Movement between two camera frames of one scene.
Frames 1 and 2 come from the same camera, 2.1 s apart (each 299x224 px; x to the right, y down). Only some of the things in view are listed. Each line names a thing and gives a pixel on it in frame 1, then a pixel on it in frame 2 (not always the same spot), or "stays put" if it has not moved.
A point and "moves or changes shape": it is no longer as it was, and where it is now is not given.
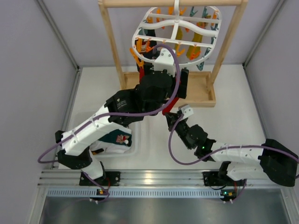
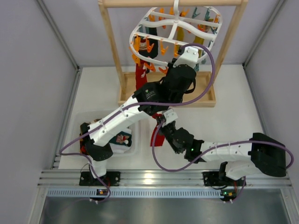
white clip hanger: x=179 y=35 stays put
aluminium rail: x=67 y=178 stays put
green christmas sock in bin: x=118 y=136 stays put
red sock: x=170 y=106 moves or changes shape
